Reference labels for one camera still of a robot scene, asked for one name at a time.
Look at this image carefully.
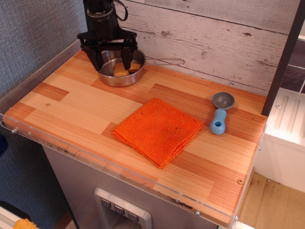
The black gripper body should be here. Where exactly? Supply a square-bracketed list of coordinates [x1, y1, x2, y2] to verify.
[77, 14, 138, 52]

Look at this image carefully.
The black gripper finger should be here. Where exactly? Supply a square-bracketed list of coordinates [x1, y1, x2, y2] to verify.
[84, 47, 104, 71]
[121, 47, 133, 70]

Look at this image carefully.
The steel pan with handle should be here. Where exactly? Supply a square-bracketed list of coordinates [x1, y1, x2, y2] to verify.
[98, 51, 185, 87]

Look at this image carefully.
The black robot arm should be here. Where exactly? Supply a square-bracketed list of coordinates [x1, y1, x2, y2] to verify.
[77, 0, 138, 71]

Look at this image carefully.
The orange folded cloth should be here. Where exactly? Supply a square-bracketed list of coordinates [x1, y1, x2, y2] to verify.
[112, 98, 203, 168]

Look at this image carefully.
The grey and blue scoop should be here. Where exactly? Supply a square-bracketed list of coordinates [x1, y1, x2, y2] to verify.
[210, 92, 235, 135]

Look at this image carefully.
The clear acrylic table guard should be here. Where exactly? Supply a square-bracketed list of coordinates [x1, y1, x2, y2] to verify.
[3, 110, 266, 229]

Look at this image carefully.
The grey toy fridge cabinet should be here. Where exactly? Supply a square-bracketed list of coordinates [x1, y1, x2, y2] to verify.
[43, 146, 217, 229]

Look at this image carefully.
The silver dispenser panel with buttons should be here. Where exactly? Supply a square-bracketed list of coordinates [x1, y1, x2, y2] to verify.
[94, 187, 153, 229]

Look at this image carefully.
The yellow object bottom left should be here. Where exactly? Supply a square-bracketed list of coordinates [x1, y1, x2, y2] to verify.
[13, 219, 38, 229]

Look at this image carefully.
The white toy sink unit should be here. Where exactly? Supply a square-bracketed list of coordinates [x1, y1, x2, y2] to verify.
[254, 88, 305, 192]

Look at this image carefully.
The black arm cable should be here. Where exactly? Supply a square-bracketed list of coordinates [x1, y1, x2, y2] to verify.
[113, 0, 129, 21]

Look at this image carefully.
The black right vertical post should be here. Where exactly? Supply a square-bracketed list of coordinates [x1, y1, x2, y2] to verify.
[261, 0, 305, 116]

